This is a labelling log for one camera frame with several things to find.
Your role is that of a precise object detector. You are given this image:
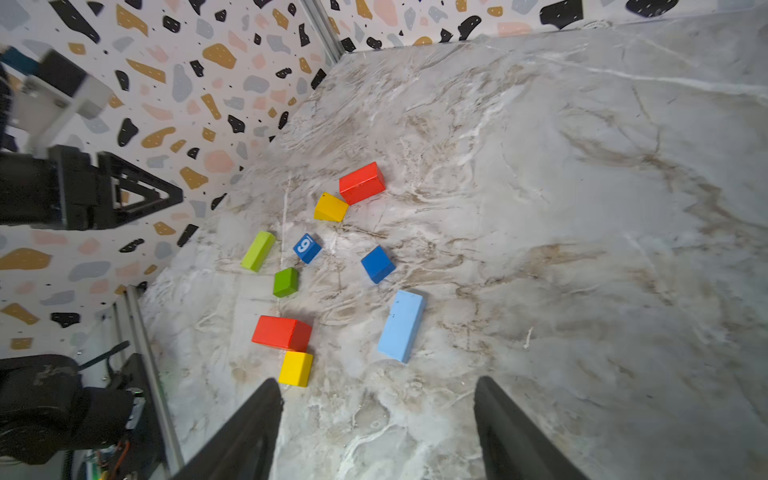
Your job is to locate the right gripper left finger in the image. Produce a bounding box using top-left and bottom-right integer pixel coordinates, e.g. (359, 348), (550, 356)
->
(175, 378), (284, 480)

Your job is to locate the light blue long block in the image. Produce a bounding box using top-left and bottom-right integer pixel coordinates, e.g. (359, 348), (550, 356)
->
(378, 290), (426, 363)

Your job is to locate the lime green long block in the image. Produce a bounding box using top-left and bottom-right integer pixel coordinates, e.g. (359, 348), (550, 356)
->
(241, 231), (276, 273)

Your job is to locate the red block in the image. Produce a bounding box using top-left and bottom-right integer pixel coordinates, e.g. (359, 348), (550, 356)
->
(251, 315), (312, 352)
(339, 162), (386, 205)

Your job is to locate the yellow cube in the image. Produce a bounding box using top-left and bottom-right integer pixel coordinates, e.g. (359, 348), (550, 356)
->
(278, 351), (314, 388)

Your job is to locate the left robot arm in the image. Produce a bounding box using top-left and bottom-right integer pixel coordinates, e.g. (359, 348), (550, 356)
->
(1, 145), (184, 479)

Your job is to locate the blue number nine cube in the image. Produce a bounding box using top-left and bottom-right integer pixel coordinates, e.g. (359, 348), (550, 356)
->
(293, 234), (322, 264)

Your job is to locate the yellow half-round block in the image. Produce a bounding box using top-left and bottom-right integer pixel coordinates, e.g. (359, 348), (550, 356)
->
(313, 193), (349, 223)

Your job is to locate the aluminium mounting rail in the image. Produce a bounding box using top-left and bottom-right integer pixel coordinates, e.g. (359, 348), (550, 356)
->
(110, 286), (184, 479)

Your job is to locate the green cube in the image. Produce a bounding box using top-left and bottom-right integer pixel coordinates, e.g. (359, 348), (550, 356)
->
(273, 267), (299, 298)

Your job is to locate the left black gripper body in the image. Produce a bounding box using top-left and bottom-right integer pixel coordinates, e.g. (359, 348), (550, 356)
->
(1, 146), (99, 231)

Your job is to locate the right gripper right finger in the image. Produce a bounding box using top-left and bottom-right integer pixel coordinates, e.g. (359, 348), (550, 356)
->
(474, 376), (587, 480)

